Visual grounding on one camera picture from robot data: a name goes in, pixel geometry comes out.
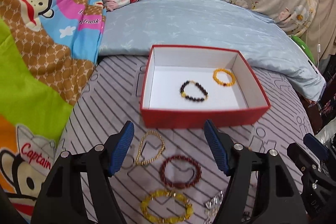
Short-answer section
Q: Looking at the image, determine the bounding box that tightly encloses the silver wristwatch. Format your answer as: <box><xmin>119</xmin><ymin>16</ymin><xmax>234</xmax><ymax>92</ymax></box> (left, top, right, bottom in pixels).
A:
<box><xmin>205</xmin><ymin>191</ymin><xmax>224</xmax><ymax>224</ymax></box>

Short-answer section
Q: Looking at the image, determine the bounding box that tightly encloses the yellow crystal bead bracelet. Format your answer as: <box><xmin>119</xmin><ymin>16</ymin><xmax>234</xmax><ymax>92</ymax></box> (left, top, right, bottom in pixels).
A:
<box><xmin>139</xmin><ymin>189</ymin><xmax>194</xmax><ymax>224</ymax></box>

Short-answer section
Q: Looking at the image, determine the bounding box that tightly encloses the gold chain bracelet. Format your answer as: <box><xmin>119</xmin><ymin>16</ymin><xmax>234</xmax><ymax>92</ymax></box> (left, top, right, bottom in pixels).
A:
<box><xmin>135</xmin><ymin>130</ymin><xmax>166</xmax><ymax>167</ymax></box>

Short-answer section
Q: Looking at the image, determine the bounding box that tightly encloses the dark red bead bracelet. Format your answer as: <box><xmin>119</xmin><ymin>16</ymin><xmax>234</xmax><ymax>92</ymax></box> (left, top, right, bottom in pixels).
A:
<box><xmin>159</xmin><ymin>155</ymin><xmax>202</xmax><ymax>189</ymax></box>

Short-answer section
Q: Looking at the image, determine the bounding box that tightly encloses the orange bead bracelet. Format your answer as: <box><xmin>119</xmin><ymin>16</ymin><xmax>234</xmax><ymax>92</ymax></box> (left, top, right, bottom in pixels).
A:
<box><xmin>212</xmin><ymin>68</ymin><xmax>237</xmax><ymax>88</ymax></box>

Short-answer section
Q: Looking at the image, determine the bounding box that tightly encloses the dark brown gold bead bracelet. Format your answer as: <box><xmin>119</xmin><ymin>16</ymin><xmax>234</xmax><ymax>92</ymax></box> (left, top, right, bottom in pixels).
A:
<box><xmin>179</xmin><ymin>80</ymin><xmax>209</xmax><ymax>103</ymax></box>

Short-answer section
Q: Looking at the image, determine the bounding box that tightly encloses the green object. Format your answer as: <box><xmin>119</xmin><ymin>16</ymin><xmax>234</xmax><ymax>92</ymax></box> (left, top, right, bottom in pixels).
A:
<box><xmin>290</xmin><ymin>35</ymin><xmax>315</xmax><ymax>64</ymax></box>

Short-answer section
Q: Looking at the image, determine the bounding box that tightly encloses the grey striped bed sheet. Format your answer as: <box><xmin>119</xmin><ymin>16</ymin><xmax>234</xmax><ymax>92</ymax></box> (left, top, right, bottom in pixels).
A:
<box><xmin>58</xmin><ymin>56</ymin><xmax>312</xmax><ymax>223</ymax></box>

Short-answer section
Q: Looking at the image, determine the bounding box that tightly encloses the red cardboard box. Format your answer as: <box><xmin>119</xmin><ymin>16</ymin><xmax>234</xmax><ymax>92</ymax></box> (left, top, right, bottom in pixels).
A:
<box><xmin>140</xmin><ymin>45</ymin><xmax>270</xmax><ymax>129</ymax></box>

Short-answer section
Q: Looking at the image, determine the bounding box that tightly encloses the colourful monkey cartoon quilt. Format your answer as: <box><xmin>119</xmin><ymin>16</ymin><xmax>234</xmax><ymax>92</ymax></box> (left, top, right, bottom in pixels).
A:
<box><xmin>1</xmin><ymin>0</ymin><xmax>106</xmax><ymax>222</ymax></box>

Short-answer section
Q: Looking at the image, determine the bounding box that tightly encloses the light blue blanket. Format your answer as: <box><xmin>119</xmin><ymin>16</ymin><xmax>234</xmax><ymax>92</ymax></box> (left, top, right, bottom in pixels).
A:
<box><xmin>98</xmin><ymin>0</ymin><xmax>326</xmax><ymax>102</ymax></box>

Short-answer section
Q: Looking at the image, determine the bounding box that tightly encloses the white cable with switch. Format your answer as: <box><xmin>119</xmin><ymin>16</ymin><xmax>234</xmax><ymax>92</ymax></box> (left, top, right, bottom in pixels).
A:
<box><xmin>316</xmin><ymin>0</ymin><xmax>323</xmax><ymax>64</ymax></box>

